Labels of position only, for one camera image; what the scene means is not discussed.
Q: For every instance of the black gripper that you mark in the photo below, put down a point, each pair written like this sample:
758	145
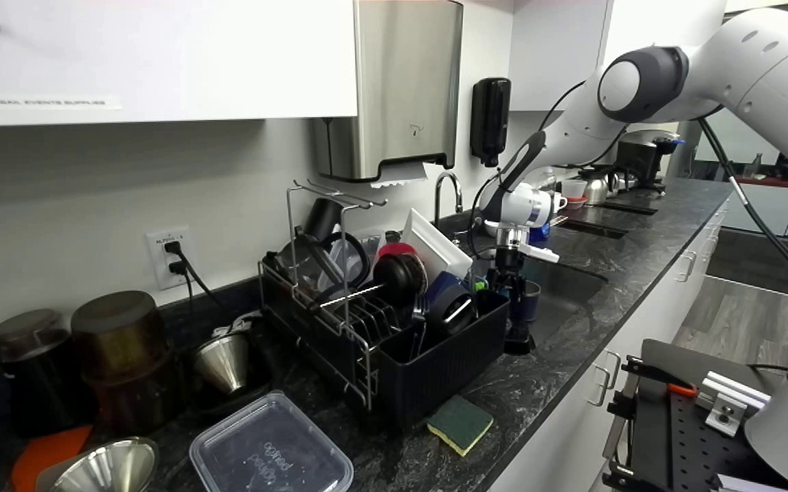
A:
509	262

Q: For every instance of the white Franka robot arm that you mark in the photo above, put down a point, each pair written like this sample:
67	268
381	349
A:
758	64

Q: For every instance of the blue cup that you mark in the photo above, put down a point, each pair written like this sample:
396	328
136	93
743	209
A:
527	314

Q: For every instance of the stainless steel sink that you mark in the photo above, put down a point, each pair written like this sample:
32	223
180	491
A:
567	279

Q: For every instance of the white cup red band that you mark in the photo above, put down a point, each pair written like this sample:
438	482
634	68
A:
576	194

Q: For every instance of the chrome sink faucet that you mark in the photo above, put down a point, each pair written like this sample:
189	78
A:
435	200

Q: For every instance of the round glass lid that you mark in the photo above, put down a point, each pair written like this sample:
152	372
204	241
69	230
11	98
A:
346	258

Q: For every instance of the white cutting board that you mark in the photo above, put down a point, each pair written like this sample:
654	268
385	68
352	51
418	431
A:
435	245

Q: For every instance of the dark blue bowl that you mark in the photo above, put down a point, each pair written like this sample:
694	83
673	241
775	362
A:
438	297

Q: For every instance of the black counter mat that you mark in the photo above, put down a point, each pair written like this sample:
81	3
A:
601	230
630	209

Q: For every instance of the red dish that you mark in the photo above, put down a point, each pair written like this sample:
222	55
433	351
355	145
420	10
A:
396	250

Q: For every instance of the black dish rack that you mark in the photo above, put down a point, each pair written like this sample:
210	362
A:
438	372

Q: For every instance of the black coffee machine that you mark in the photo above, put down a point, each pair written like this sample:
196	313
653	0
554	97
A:
642	164

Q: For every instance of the green yellow sponge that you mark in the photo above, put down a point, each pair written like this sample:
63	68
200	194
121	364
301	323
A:
460	425

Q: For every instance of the orange black clamp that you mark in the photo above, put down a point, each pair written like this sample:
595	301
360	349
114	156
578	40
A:
654	372

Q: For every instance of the white base cabinet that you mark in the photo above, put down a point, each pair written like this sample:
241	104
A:
576	439

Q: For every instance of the black mug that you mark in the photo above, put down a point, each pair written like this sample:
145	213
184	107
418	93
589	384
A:
323	219

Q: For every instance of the stainless paper towel dispenser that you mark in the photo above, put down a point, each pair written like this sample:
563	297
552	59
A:
404	83

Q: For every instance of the white upper cabinet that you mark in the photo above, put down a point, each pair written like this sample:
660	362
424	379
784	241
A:
184	55
560	55

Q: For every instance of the black breadboard table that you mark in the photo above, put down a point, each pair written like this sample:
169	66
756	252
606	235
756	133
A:
678	446

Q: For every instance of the white board panel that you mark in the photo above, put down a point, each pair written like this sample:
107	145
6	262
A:
732	145

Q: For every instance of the white reception desk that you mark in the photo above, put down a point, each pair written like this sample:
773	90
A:
766	212

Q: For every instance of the steel cone dripper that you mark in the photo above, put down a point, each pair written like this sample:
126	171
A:
222	362

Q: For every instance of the clear plastic food container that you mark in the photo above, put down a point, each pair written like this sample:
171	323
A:
271	451

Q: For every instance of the large brown metal canister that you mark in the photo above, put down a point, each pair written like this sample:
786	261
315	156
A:
121	355

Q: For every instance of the wide steel funnel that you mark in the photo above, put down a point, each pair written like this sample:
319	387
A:
107	469

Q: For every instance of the dark lidded canister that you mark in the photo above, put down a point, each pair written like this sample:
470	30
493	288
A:
33	372

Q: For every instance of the orange mat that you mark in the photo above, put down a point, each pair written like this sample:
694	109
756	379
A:
33	458

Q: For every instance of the black wall soap dispenser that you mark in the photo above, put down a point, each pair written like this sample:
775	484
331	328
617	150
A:
492	118

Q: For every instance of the aluminium bracket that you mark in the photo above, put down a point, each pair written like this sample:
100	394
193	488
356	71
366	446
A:
732	399

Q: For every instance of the white wall outlet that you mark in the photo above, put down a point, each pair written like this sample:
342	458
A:
160	262

